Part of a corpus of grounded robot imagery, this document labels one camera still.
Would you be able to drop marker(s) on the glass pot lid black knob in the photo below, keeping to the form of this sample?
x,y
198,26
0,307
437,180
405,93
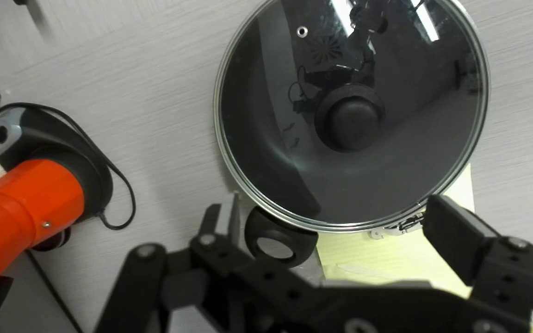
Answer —
x,y
351,122

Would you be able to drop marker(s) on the orange moka pot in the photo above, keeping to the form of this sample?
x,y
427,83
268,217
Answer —
x,y
18,222

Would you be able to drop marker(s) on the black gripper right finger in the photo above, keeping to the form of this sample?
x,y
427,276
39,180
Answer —
x,y
499,270

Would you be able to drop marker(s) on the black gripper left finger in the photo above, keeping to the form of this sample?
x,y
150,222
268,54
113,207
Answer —
x,y
155,283

